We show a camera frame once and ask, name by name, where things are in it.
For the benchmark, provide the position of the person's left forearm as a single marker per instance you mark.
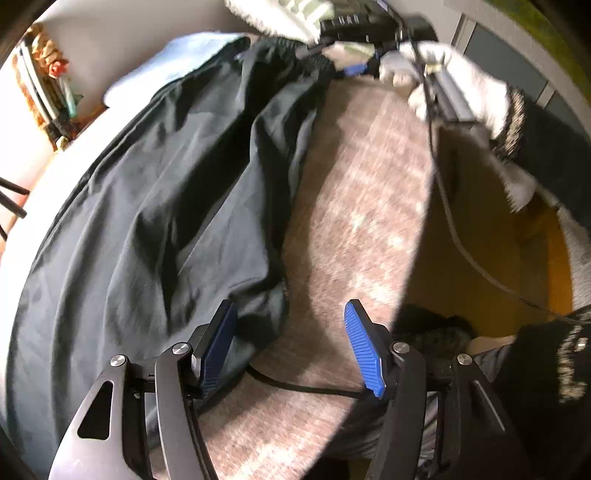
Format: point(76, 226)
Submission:
point(535, 378)

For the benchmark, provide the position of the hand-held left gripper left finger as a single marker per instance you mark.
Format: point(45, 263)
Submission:
point(217, 353)

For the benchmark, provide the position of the dark fuzzy cloth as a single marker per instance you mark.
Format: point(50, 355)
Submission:
point(434, 330)

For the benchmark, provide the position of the dark pants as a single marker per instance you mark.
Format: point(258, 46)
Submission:
point(161, 184)

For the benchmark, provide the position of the green striped white pillow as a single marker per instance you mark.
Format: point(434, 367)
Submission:
point(295, 9)

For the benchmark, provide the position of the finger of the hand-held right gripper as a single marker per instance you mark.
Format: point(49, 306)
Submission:
point(358, 70)

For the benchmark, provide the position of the light blue folded cloth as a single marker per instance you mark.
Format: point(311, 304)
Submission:
point(175, 60)

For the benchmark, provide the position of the black tripod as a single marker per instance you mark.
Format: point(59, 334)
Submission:
point(14, 187)

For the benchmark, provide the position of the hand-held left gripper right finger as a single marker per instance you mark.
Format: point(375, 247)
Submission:
point(364, 350)

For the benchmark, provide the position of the person's right forearm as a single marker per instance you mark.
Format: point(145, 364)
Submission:
point(554, 152)

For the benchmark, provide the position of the folded metal frame orange cloth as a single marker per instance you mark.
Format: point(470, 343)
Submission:
point(46, 69)

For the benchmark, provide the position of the person's right hand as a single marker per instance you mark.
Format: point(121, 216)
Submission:
point(475, 81)

